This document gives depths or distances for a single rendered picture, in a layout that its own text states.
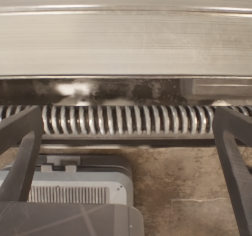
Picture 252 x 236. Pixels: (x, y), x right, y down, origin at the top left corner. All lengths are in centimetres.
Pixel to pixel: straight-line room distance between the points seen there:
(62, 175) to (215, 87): 58
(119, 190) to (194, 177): 44
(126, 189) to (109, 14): 72
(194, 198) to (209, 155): 22
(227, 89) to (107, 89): 30
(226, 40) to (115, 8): 9
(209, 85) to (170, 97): 11
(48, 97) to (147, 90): 27
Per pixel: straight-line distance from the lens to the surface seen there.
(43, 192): 89
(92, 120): 30
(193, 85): 59
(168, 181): 114
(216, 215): 128
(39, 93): 66
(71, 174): 86
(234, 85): 62
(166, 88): 64
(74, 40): 19
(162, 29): 19
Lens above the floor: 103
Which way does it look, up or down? 84 degrees down
